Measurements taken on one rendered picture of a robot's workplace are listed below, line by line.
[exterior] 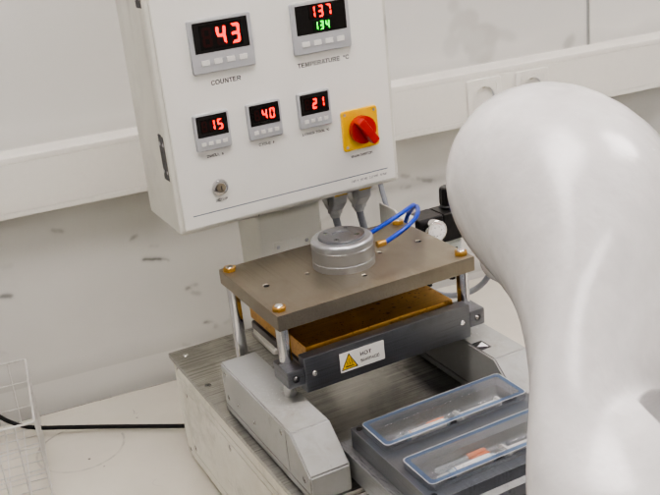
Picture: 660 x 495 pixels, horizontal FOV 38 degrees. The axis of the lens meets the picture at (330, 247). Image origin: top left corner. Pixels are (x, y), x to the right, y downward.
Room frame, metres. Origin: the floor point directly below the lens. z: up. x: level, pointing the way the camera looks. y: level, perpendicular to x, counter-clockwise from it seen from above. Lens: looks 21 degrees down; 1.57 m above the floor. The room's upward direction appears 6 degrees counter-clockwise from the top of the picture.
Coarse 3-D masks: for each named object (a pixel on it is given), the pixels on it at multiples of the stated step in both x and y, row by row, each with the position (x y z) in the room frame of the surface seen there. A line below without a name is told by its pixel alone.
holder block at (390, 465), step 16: (528, 400) 0.95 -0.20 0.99; (480, 416) 0.92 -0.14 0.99; (496, 416) 0.92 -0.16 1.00; (352, 432) 0.92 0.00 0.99; (448, 432) 0.90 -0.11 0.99; (464, 432) 0.89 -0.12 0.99; (368, 448) 0.89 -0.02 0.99; (400, 448) 0.88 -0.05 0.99; (416, 448) 0.87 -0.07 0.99; (384, 464) 0.86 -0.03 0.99; (400, 464) 0.85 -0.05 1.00; (512, 464) 0.83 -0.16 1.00; (400, 480) 0.83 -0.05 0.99; (416, 480) 0.82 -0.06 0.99; (464, 480) 0.81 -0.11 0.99; (480, 480) 0.81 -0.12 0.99; (496, 480) 0.81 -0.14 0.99; (512, 480) 0.82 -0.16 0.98
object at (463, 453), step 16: (512, 416) 0.90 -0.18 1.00; (480, 432) 0.88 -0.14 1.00; (496, 432) 0.87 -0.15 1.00; (512, 432) 0.87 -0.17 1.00; (432, 448) 0.86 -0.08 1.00; (448, 448) 0.85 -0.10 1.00; (464, 448) 0.85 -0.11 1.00; (480, 448) 0.85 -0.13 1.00; (496, 448) 0.84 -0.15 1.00; (512, 448) 0.84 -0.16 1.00; (416, 464) 0.83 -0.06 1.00; (432, 464) 0.83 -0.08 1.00; (448, 464) 0.83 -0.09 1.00; (464, 464) 0.82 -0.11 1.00; (480, 464) 0.82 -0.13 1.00; (432, 480) 0.80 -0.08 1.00
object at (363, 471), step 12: (348, 444) 0.93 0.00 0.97; (348, 456) 0.92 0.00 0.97; (360, 456) 0.91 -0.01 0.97; (360, 468) 0.89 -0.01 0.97; (372, 468) 0.88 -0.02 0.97; (360, 480) 0.89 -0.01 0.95; (372, 480) 0.87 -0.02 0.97; (384, 480) 0.86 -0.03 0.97; (516, 480) 0.78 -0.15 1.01; (372, 492) 0.87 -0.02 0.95; (384, 492) 0.85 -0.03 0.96; (396, 492) 0.84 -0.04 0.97; (492, 492) 0.76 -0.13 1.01; (504, 492) 0.76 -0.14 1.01; (516, 492) 0.77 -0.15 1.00
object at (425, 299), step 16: (368, 304) 1.11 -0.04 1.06; (384, 304) 1.10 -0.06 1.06; (400, 304) 1.10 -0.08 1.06; (416, 304) 1.09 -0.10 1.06; (432, 304) 1.09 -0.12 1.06; (448, 304) 1.09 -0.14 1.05; (256, 320) 1.14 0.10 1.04; (320, 320) 1.08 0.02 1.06; (336, 320) 1.07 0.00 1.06; (352, 320) 1.07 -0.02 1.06; (368, 320) 1.06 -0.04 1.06; (384, 320) 1.06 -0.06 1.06; (400, 320) 1.06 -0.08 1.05; (272, 336) 1.11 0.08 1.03; (304, 336) 1.04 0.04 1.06; (320, 336) 1.03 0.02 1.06; (336, 336) 1.03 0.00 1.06; (352, 336) 1.03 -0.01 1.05; (304, 352) 1.01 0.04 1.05
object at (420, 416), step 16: (480, 384) 0.98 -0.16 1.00; (496, 384) 0.97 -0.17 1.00; (512, 384) 0.97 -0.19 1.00; (432, 400) 0.95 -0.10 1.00; (448, 400) 0.95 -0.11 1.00; (464, 400) 0.95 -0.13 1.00; (480, 400) 0.94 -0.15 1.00; (496, 400) 0.94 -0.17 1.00; (384, 416) 0.93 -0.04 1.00; (400, 416) 0.92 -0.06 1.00; (416, 416) 0.92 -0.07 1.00; (432, 416) 0.92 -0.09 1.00; (448, 416) 0.91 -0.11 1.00; (384, 432) 0.90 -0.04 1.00; (400, 432) 0.89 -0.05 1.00; (416, 432) 0.89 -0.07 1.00
